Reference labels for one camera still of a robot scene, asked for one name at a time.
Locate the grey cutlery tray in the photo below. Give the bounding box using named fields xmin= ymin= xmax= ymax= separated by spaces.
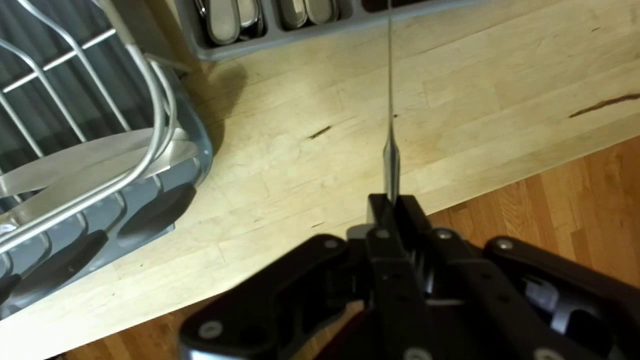
xmin=174 ymin=0 xmax=484 ymax=64

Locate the large silver spoon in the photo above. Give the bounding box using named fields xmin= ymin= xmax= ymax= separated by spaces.
xmin=279 ymin=0 xmax=313 ymax=30

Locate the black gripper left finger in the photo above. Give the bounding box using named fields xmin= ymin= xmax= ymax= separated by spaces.
xmin=176 ymin=192 xmax=437 ymax=360

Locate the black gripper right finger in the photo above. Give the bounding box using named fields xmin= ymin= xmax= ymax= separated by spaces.
xmin=396 ymin=193 xmax=640 ymax=360

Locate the grey dish drying rack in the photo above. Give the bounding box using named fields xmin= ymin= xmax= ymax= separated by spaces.
xmin=0 ymin=0 xmax=219 ymax=321

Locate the thin metal rod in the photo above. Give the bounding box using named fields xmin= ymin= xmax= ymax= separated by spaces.
xmin=380 ymin=9 xmax=404 ymax=205

